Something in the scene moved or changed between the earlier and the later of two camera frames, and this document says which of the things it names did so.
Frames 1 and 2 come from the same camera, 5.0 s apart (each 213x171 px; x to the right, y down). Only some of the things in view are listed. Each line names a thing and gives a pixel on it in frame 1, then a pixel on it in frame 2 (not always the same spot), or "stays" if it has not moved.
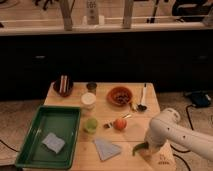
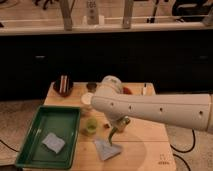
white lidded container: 88,101 stays
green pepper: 143,145 to 112,132
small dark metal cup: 91,87 stays
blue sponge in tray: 53,143 stays
